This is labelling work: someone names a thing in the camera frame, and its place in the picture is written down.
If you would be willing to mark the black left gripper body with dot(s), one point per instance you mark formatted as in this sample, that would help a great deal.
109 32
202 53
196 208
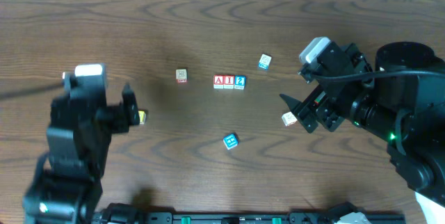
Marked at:
113 117

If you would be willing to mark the blue top block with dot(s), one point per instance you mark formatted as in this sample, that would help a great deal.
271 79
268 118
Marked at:
230 141

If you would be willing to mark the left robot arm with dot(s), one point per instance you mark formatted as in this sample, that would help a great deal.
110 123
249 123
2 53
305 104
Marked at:
66 186

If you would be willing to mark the white blue-sided block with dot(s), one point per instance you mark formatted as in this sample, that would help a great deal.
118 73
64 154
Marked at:
264 61

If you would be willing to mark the white M letter block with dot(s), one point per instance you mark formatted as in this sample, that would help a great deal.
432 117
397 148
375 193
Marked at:
289 119

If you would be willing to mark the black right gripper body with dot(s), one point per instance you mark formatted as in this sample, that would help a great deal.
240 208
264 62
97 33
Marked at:
313 109

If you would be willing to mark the blue number 2 block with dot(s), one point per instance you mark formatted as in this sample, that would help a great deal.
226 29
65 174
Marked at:
239 82

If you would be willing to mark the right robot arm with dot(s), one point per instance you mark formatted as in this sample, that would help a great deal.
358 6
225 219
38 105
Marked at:
398 98

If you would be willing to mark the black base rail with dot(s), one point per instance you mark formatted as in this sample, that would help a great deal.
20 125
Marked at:
344 213

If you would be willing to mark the white red-sided block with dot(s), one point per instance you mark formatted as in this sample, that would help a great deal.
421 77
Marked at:
181 76

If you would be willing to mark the red letter A block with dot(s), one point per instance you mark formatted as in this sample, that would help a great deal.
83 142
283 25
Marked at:
218 81

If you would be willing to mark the red letter I block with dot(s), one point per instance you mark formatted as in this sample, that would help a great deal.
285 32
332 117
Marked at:
228 82

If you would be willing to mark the yellow block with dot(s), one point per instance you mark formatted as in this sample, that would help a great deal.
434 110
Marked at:
142 116

